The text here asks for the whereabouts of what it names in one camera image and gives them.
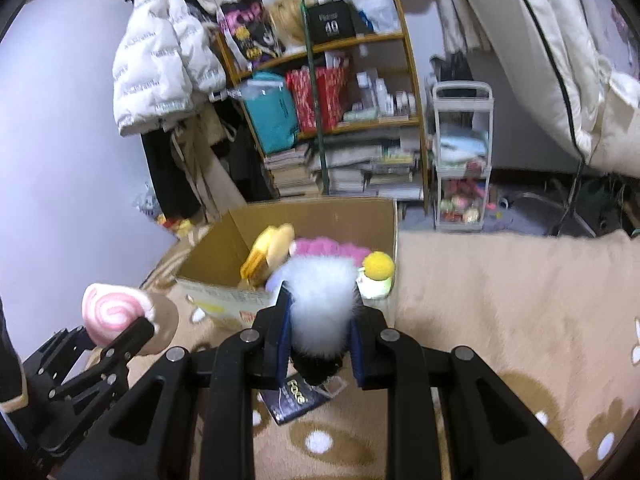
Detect purple printed bag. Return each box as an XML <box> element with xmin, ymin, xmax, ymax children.
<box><xmin>219</xmin><ymin>0</ymin><xmax>286</xmax><ymax>68</ymax></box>

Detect beige flower print blanket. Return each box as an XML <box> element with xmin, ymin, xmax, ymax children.
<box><xmin>75</xmin><ymin>220</ymin><xmax>640</xmax><ymax>480</ymax></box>

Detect dark blue packet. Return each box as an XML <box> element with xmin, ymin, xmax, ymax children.
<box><xmin>257</xmin><ymin>377</ymin><xmax>347</xmax><ymax>426</ymax></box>

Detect cream mattress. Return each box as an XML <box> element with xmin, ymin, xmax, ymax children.
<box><xmin>442</xmin><ymin>0</ymin><xmax>616</xmax><ymax>161</ymax></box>

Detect green pole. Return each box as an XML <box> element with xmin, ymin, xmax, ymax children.
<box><xmin>298</xmin><ymin>0</ymin><xmax>331</xmax><ymax>196</ymax></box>

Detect pink plush toy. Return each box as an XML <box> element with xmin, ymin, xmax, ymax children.
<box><xmin>290</xmin><ymin>237</ymin><xmax>373</xmax><ymax>266</ymax></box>

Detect pink swirl roll plush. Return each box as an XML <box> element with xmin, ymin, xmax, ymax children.
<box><xmin>81</xmin><ymin>282</ymin><xmax>180</xmax><ymax>356</ymax></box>

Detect dark hanging clothes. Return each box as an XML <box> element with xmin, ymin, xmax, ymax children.
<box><xmin>210</xmin><ymin>100</ymin><xmax>273</xmax><ymax>203</ymax></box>

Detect teal bag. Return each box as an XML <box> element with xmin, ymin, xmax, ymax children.
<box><xmin>242</xmin><ymin>72</ymin><xmax>301</xmax><ymax>156</ymax></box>

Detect black hanging garment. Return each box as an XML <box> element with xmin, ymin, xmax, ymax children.
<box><xmin>140</xmin><ymin>127</ymin><xmax>203</xmax><ymax>221</ymax></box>

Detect light blue cloth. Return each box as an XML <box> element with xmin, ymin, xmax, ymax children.
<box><xmin>437</xmin><ymin>132</ymin><xmax>488</xmax><ymax>158</ymax></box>

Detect group of colourful small toys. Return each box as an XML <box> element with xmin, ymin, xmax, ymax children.
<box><xmin>440</xmin><ymin>180</ymin><xmax>488</xmax><ymax>223</ymax></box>

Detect white trolley cart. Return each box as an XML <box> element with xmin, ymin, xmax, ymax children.
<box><xmin>431</xmin><ymin>82</ymin><xmax>496</xmax><ymax>232</ymax></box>

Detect wooden shelf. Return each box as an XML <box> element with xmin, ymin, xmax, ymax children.
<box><xmin>215</xmin><ymin>0</ymin><xmax>431</xmax><ymax>211</ymax></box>

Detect red gift bag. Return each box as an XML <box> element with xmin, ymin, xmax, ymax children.
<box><xmin>285</xmin><ymin>65</ymin><xmax>351</xmax><ymax>133</ymax></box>

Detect black bag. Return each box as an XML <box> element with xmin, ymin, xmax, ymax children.
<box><xmin>429</xmin><ymin>52</ymin><xmax>476</xmax><ymax>83</ymax></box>

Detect white puffer jacket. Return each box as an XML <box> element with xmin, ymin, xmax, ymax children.
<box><xmin>112</xmin><ymin>0</ymin><xmax>228</xmax><ymax>137</ymax></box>

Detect cream duvet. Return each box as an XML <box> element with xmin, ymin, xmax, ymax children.
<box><xmin>575</xmin><ymin>67</ymin><xmax>640</xmax><ymax>178</ymax></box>

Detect printed cardboard box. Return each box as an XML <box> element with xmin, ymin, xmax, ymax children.
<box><xmin>175</xmin><ymin>197</ymin><xmax>399</xmax><ymax>331</ymax></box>

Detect white fluffy pompom toy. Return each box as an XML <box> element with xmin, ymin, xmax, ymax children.
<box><xmin>280</xmin><ymin>255</ymin><xmax>363</xmax><ymax>381</ymax></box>

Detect stack of books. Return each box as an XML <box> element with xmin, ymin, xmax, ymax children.
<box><xmin>262</xmin><ymin>142</ymin><xmax>323</xmax><ymax>198</ymax></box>

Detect group of small bottles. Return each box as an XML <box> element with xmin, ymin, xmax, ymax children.
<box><xmin>356</xmin><ymin>72</ymin><xmax>418</xmax><ymax>116</ymax></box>

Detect plastic bag of toys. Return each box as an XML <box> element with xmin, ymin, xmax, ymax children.
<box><xmin>135</xmin><ymin>192</ymin><xmax>196</xmax><ymax>238</ymax></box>

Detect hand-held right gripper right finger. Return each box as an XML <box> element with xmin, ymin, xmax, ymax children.
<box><xmin>350</xmin><ymin>307</ymin><xmax>586</xmax><ymax>480</ymax></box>

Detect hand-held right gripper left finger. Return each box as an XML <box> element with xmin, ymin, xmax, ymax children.
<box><xmin>55</xmin><ymin>280</ymin><xmax>294</xmax><ymax>480</ymax></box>

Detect pile of magazines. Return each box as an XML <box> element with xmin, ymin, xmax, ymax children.
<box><xmin>310</xmin><ymin>130</ymin><xmax>426</xmax><ymax>201</ymax></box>

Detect metal stand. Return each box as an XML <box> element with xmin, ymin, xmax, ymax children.
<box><xmin>510</xmin><ymin>155</ymin><xmax>601</xmax><ymax>238</ymax></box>

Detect beige hanging garment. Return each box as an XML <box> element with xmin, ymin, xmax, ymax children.
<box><xmin>170</xmin><ymin>105</ymin><xmax>248</xmax><ymax>223</ymax></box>

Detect blond wig head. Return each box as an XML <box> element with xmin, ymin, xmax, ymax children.
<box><xmin>265</xmin><ymin>0</ymin><xmax>316</xmax><ymax>46</ymax></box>

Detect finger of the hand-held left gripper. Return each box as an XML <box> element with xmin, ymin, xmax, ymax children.
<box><xmin>50</xmin><ymin>316</ymin><xmax>157</xmax><ymax>402</ymax></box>
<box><xmin>22</xmin><ymin>327</ymin><xmax>101</xmax><ymax>377</ymax></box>

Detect white-haired plush doll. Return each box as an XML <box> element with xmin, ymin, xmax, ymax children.
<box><xmin>264</xmin><ymin>266</ymin><xmax>287</xmax><ymax>295</ymax></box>

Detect yellow dog plush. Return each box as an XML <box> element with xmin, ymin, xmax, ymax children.
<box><xmin>239</xmin><ymin>224</ymin><xmax>297</xmax><ymax>288</ymax></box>

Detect black box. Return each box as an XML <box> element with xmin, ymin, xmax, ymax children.
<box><xmin>306</xmin><ymin>1</ymin><xmax>358</xmax><ymax>43</ymax></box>

